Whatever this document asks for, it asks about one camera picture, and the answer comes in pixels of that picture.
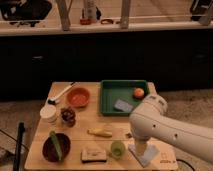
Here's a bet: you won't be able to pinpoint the red tape roll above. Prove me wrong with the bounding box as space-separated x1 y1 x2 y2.
80 18 92 25

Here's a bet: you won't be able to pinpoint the brown wooden block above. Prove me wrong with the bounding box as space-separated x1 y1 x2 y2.
81 148 107 163

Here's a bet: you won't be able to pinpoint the black pole at left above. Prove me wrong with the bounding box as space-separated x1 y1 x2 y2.
13 122 25 171

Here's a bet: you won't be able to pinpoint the grey sponge in tray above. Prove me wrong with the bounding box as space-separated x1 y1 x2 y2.
114 99 133 112

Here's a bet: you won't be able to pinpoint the dark brown bowl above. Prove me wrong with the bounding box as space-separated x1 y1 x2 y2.
42 133 71 162

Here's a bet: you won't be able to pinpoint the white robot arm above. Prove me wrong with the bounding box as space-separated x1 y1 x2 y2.
129 94 213 163

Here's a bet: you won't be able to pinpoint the small green cup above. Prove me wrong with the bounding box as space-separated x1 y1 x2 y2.
110 140 126 159

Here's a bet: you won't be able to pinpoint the red bowl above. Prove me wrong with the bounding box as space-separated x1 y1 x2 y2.
66 87 90 108

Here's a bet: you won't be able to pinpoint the white handled brush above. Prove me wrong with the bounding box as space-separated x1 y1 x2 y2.
47 82 74 105

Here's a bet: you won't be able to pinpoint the black cable on floor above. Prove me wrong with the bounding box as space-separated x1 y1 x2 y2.
175 158 198 171

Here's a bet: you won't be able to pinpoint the yellow banana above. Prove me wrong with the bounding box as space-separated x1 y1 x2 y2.
87 128 112 137

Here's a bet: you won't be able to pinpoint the green plastic tray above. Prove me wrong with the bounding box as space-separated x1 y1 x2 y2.
99 80 150 116

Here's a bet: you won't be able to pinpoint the white cylindrical container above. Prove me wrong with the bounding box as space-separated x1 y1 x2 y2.
40 104 57 124

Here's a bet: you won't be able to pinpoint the black office chair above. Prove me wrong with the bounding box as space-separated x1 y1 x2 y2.
0 0 52 27

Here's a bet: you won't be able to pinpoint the green cucumber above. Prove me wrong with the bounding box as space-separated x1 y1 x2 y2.
49 131 63 161

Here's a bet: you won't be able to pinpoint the orange fruit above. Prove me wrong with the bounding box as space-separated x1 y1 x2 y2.
133 88 145 99

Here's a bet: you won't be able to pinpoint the silver fork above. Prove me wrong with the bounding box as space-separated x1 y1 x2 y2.
125 133 132 138

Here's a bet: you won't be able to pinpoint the grey folded cloth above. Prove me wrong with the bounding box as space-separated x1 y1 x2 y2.
128 144 159 167

